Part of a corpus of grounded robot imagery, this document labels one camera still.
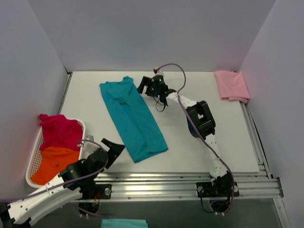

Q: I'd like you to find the teal t-shirt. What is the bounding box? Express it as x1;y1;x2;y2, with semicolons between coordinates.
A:
99;76;169;163

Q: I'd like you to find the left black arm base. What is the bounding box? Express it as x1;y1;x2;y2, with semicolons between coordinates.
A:
80;183;112;200

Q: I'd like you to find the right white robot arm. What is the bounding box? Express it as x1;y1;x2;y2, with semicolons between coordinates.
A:
137;73;234;196

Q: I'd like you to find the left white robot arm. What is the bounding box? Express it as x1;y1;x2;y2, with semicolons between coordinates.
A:
0;138;125;228

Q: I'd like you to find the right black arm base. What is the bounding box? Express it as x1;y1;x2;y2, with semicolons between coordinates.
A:
196;172;240;198

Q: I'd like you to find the orange t-shirt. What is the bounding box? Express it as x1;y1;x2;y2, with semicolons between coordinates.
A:
31;146;79;185

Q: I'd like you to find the crimson red t-shirt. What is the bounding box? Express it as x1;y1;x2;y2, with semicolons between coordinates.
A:
38;114;83;151

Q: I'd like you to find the white perforated basket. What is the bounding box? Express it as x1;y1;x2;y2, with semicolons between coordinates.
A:
26;118;86;188

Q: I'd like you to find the teal folded cloth bottom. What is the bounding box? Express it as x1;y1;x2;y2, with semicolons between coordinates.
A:
101;219;148;228

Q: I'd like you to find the folded pink t-shirt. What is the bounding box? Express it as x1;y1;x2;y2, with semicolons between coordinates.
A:
214;70;251;104

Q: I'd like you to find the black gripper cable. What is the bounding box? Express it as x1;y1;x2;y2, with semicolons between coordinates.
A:
155;95;170;114

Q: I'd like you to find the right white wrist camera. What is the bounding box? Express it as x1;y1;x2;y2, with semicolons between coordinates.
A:
153;68;164;77

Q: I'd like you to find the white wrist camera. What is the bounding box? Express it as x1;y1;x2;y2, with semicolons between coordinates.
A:
78;135;100;159
153;68;164;77

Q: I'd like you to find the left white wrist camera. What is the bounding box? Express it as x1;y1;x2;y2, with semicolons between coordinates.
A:
78;135;100;159

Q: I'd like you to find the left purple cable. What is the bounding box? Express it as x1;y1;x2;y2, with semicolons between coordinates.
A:
0;139;110;218

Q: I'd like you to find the aluminium mounting rail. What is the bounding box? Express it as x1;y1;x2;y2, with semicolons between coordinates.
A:
25;172;285;205

